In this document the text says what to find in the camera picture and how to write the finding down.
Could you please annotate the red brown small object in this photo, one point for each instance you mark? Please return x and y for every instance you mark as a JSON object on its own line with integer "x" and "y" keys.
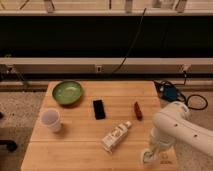
{"x": 137, "y": 111}

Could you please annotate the black rectangular block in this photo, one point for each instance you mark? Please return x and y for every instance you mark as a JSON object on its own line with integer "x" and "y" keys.
{"x": 99, "y": 109}

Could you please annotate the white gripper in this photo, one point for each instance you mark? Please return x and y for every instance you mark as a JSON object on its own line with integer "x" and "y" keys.
{"x": 149, "y": 155}

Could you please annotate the green ceramic bowl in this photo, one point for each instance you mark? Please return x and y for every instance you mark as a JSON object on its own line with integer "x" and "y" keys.
{"x": 67, "y": 92}

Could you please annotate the white carton bottle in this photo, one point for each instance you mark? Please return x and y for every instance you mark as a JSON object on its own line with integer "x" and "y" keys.
{"x": 113, "y": 138}

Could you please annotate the wooden table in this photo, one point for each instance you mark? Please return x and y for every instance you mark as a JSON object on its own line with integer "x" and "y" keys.
{"x": 77, "y": 147}

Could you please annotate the black chair base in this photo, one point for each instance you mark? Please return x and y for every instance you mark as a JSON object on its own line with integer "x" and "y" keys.
{"x": 10, "y": 144}

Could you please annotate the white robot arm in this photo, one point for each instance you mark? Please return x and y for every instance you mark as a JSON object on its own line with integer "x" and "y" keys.
{"x": 170, "y": 124}

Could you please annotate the blue power box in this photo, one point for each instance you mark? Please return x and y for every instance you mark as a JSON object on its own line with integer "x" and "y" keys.
{"x": 170, "y": 93}

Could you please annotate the white wall outlet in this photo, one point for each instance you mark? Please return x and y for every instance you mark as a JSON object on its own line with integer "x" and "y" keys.
{"x": 99, "y": 69}

